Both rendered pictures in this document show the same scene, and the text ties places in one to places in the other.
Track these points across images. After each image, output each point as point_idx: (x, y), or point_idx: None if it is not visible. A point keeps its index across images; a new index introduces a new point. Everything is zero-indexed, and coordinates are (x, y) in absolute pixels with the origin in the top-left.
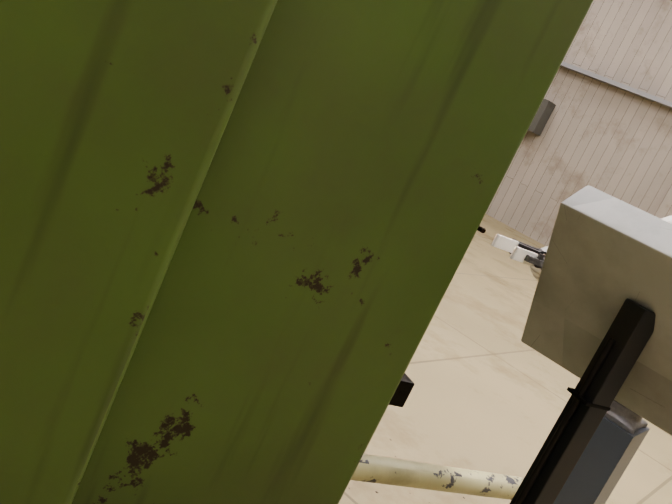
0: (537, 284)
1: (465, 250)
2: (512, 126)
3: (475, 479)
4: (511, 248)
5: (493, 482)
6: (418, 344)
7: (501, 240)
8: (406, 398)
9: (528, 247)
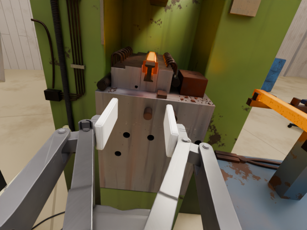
0: (0, 38)
1: (35, 30)
2: None
3: (15, 176)
4: (166, 141)
5: (2, 189)
6: (44, 72)
7: (166, 116)
8: (44, 96)
9: (171, 159)
